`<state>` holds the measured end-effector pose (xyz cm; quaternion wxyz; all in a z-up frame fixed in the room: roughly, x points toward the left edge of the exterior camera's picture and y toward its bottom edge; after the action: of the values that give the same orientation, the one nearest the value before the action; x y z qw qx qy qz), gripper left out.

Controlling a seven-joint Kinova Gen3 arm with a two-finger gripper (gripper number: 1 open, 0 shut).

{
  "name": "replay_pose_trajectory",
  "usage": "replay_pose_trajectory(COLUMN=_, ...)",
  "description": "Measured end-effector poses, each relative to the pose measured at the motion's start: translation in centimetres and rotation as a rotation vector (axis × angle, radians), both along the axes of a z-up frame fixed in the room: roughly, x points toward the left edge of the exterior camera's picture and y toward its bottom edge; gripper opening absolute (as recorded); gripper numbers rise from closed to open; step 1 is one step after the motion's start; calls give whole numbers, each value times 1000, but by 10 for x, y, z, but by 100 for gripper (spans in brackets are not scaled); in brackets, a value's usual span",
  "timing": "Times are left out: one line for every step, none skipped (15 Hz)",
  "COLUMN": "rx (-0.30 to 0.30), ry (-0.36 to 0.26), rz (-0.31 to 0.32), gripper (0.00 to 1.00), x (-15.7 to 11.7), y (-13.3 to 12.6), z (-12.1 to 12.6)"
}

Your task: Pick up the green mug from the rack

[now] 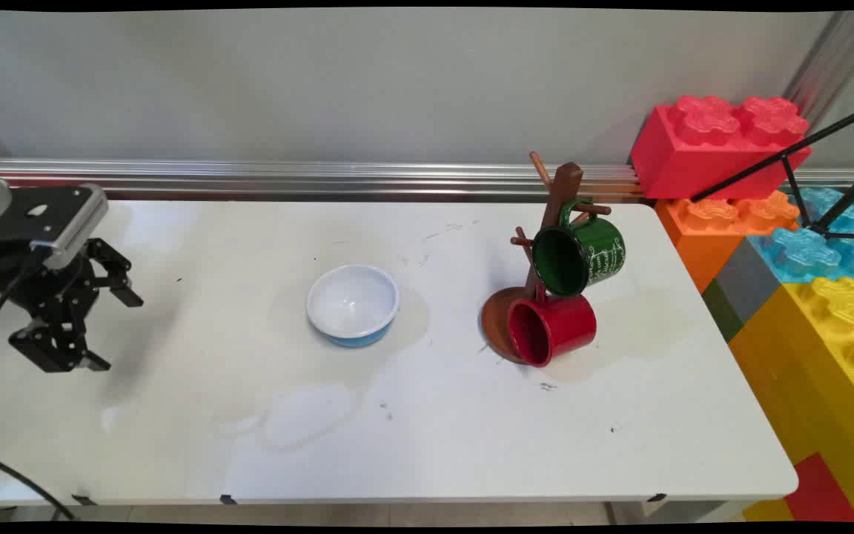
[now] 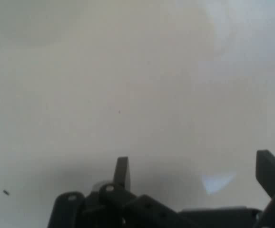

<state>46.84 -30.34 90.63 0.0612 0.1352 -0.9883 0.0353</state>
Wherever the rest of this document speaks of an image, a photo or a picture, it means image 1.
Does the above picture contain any red mug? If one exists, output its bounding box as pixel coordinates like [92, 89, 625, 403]
[506, 293, 598, 369]

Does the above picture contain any blue toy brick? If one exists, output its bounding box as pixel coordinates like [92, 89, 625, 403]
[749, 187, 854, 285]

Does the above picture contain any yellow toy brick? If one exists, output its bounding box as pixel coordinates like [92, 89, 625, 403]
[726, 276, 854, 523]

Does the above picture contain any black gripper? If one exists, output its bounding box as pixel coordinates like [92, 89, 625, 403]
[0, 237, 145, 374]

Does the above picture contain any dark green toy brick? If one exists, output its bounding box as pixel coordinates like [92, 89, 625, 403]
[701, 278, 746, 344]

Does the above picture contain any orange toy brick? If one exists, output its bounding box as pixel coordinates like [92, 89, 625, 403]
[654, 191, 801, 294]

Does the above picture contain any horizontal aluminium rail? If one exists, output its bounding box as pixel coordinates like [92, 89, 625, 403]
[0, 156, 854, 203]

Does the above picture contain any black tripod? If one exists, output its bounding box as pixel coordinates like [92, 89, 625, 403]
[689, 99, 854, 243]

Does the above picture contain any brown wooden mug tree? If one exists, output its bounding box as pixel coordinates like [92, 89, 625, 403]
[480, 151, 613, 365]

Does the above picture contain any white bowl with blue outside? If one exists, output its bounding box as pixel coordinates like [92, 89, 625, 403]
[306, 264, 401, 349]

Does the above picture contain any large red toy brick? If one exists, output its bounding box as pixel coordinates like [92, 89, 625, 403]
[629, 95, 813, 201]

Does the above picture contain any grey toy brick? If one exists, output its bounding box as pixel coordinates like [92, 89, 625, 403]
[714, 237, 784, 328]

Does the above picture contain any black cable at table edge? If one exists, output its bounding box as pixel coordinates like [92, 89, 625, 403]
[0, 445, 76, 521]

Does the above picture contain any black silver wrist camera box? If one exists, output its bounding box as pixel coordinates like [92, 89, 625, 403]
[0, 184, 110, 271]

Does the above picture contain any upright aluminium profile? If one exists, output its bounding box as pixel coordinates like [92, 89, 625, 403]
[781, 10, 854, 123]

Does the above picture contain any green mug with white print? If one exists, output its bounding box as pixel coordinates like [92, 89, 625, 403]
[531, 199, 627, 300]

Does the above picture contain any low red toy brick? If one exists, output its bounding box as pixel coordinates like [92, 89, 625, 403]
[782, 452, 854, 523]

